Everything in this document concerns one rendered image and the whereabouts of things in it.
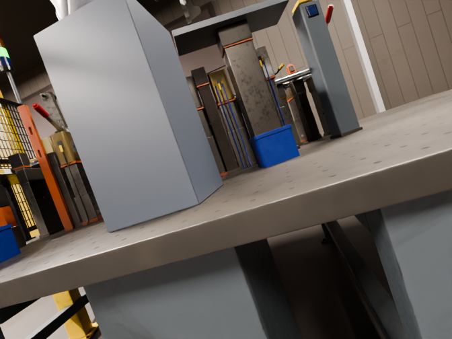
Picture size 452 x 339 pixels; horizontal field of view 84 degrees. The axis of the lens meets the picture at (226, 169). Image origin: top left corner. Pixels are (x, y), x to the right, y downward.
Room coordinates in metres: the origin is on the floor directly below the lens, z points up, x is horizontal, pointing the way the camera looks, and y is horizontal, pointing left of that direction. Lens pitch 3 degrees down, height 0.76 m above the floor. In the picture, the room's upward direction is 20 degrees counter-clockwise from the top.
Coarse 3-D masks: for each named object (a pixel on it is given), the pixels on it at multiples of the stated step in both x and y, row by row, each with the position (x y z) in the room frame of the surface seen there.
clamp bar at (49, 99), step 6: (42, 96) 0.94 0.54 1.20; (48, 96) 0.96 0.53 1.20; (54, 96) 1.00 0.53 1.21; (48, 102) 0.96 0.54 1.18; (54, 102) 0.97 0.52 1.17; (48, 108) 0.97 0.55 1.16; (54, 108) 0.97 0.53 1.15; (54, 114) 0.97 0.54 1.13; (60, 114) 0.98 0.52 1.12; (60, 120) 0.98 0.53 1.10; (66, 126) 0.99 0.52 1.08
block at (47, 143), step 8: (48, 144) 0.99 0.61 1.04; (48, 152) 0.98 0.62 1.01; (56, 160) 0.99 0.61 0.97; (56, 168) 0.99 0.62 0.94; (56, 176) 0.99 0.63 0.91; (64, 176) 1.00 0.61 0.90; (64, 184) 0.99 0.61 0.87; (64, 192) 0.99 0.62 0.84; (72, 192) 1.01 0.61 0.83; (72, 200) 0.99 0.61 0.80; (72, 208) 0.99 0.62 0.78; (72, 216) 0.99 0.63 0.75; (80, 216) 1.01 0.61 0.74; (80, 224) 0.99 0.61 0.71
